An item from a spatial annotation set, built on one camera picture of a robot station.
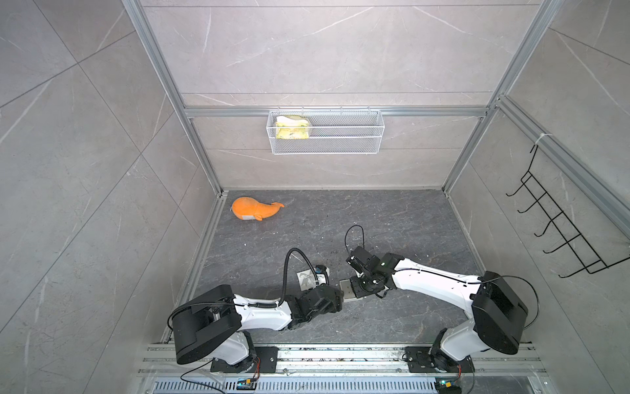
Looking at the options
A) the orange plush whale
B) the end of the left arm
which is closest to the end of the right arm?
the end of the left arm

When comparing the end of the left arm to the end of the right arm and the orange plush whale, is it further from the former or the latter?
the orange plush whale

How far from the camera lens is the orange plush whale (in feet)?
3.44
